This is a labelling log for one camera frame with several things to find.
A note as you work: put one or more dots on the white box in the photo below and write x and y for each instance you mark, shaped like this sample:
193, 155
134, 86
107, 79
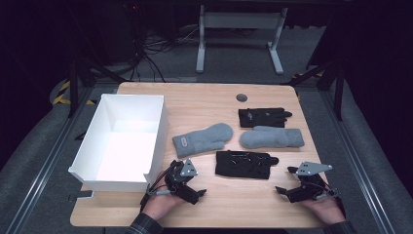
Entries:
130, 152

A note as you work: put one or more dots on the grey round table grommet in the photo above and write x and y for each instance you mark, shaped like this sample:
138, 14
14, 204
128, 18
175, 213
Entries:
242, 97

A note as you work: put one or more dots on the yellow black hazard tape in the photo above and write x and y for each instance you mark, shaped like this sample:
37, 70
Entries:
61, 94

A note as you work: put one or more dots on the metal floor rail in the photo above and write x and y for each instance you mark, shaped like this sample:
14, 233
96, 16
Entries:
42, 172
357, 162

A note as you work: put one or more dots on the white metal desk frame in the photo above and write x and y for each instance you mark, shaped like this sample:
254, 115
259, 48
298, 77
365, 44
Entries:
240, 20

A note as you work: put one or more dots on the black glove with small print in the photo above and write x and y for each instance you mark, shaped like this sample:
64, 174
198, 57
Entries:
263, 117

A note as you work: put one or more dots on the person's right hand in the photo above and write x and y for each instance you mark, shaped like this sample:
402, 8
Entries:
326, 209

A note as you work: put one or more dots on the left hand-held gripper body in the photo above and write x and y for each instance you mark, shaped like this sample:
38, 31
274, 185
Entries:
188, 169

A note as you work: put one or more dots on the plain grey mitten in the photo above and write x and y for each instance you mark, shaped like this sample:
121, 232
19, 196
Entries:
272, 138

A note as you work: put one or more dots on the black metal stand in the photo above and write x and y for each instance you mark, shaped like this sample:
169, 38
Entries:
74, 87
339, 94

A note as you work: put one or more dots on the person's left hand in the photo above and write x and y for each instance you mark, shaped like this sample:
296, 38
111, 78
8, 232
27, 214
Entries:
162, 204

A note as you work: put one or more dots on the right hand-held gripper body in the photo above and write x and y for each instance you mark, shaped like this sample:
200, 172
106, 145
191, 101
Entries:
311, 168

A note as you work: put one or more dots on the grey mitten with label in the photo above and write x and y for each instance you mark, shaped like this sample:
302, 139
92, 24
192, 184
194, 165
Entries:
204, 139

